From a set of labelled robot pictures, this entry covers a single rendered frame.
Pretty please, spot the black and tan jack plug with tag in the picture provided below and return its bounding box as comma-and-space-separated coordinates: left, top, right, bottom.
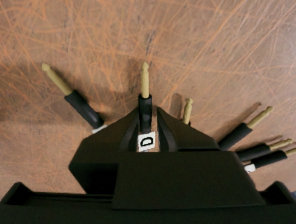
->
138, 62, 155, 151

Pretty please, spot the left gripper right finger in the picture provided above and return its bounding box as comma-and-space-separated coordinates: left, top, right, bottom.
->
156, 107, 221, 152

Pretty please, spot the black and yellow jack plug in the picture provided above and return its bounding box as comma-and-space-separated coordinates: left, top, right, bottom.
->
180, 98, 193, 126

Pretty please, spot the black and gold jack plug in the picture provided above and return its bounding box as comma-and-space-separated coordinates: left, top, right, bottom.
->
237, 138, 293, 161
217, 106, 273, 151
42, 64, 107, 133
245, 147, 296, 172

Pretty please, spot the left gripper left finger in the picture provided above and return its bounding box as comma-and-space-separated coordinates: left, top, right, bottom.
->
76, 107, 140, 152

